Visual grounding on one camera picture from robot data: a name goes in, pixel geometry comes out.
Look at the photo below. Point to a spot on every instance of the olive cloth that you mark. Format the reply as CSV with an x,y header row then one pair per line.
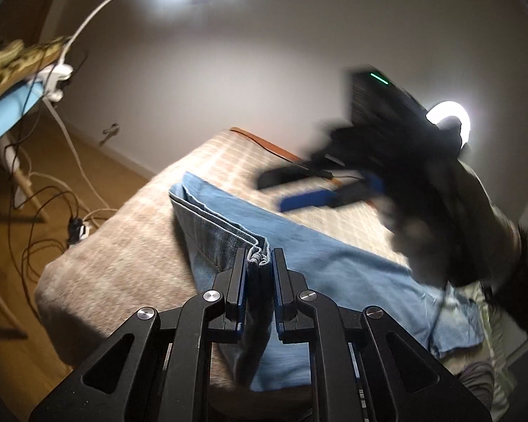
x,y
2,57

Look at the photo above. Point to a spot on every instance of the blue chair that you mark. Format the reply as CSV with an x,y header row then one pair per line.
x,y
9,110

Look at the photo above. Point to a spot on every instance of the white power strip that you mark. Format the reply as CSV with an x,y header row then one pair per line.
x,y
81,231

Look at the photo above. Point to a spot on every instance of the person's right leg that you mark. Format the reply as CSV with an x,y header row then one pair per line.
x,y
477,387

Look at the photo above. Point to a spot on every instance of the small metal wall fitting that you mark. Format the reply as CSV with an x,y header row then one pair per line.
x,y
109,134

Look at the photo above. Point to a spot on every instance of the beige checked bed blanket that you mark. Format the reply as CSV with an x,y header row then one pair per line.
x,y
127,250

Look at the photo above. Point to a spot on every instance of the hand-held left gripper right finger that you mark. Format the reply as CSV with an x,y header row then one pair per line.
x,y
276,290

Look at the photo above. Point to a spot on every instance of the blue denim pants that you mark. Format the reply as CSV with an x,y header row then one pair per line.
x,y
334,272

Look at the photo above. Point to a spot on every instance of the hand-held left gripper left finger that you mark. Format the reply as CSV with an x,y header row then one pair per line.
x,y
243,290

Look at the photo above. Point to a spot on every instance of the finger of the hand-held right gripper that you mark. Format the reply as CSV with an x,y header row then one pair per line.
x,y
290,176
308,200

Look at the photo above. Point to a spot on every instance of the person's right hand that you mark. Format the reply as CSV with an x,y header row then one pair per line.
x,y
471,228

